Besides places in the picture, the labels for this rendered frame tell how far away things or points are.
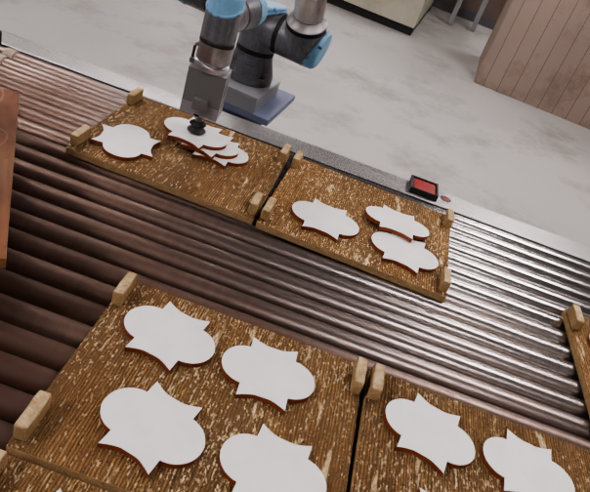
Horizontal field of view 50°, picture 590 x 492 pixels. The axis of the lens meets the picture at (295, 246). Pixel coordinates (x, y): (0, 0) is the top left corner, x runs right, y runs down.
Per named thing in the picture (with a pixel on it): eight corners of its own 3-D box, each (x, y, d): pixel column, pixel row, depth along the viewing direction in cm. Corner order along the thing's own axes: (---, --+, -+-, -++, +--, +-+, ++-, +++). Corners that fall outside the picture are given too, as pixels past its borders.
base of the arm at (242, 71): (229, 61, 201) (236, 31, 196) (273, 77, 202) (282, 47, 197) (219, 75, 188) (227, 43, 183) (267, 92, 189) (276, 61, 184)
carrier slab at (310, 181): (294, 161, 158) (296, 155, 157) (447, 222, 157) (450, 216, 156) (254, 227, 129) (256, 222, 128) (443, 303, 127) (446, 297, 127)
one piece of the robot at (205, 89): (186, 52, 129) (171, 124, 138) (228, 66, 129) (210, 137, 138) (197, 39, 137) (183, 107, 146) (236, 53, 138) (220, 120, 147)
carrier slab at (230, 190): (136, 100, 159) (137, 94, 158) (288, 158, 158) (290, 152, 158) (64, 153, 130) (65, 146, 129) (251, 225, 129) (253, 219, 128)
